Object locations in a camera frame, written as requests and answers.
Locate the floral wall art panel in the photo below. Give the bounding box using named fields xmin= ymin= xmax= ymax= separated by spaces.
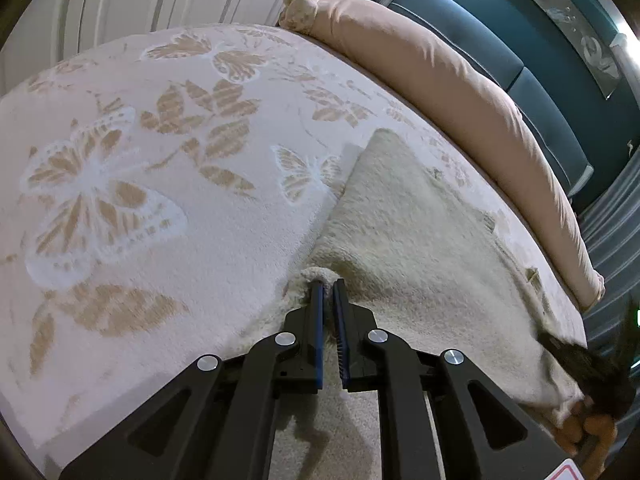
xmin=465 ymin=0 xmax=628 ymax=101

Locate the striped teal cloth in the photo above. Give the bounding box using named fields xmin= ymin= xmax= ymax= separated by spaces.
xmin=577 ymin=145 xmax=640 ymax=361

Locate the teal padded headboard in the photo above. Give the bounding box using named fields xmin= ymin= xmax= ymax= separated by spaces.
xmin=327 ymin=0 xmax=626 ymax=211

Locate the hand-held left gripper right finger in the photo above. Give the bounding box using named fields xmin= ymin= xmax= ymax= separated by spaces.
xmin=332 ymin=278 xmax=576 ymax=480

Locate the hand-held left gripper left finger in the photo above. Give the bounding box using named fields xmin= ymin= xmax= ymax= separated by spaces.
xmin=59 ymin=280 xmax=326 ymax=480

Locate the butterfly print blanket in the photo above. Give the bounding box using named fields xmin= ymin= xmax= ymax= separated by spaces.
xmin=0 ymin=24 xmax=588 ymax=461

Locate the person's right hand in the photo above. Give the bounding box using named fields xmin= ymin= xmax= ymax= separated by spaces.
xmin=555 ymin=397 xmax=618 ymax=461

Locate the cream fuzzy garment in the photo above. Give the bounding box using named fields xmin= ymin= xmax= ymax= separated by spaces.
xmin=235 ymin=128 xmax=583 ymax=480

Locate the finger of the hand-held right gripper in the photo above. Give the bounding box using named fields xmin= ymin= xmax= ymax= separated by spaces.
xmin=540 ymin=332 xmax=591 ymax=378

